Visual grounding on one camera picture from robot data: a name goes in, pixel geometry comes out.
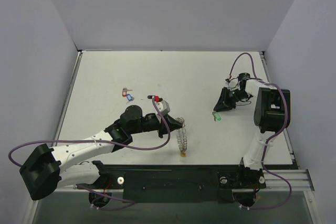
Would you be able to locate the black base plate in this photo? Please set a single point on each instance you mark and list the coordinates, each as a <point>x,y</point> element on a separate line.
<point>170,195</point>

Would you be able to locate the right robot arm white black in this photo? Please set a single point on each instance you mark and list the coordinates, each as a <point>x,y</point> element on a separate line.
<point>271,117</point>

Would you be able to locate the blue tag key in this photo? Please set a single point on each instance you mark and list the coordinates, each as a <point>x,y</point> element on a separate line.
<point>130,98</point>

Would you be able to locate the round metal keyring disc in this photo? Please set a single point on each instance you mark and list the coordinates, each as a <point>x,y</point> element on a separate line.
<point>181,136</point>

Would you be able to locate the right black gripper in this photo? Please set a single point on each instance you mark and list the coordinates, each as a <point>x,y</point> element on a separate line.
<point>228,98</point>

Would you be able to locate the red tag key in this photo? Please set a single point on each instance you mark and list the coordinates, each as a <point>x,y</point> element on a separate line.
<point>125,91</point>

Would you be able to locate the aluminium frame rail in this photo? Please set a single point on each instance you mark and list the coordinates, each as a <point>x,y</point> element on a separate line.
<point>288,179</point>

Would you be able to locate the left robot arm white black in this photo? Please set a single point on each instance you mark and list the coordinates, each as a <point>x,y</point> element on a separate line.
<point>48,168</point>

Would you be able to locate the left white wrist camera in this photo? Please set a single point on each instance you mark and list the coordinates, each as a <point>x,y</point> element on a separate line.
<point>162,105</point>

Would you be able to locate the green tag key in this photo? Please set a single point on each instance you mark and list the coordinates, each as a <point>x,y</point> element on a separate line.
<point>216,116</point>

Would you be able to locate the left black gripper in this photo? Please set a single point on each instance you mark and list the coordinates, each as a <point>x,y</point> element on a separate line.
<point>163,125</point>

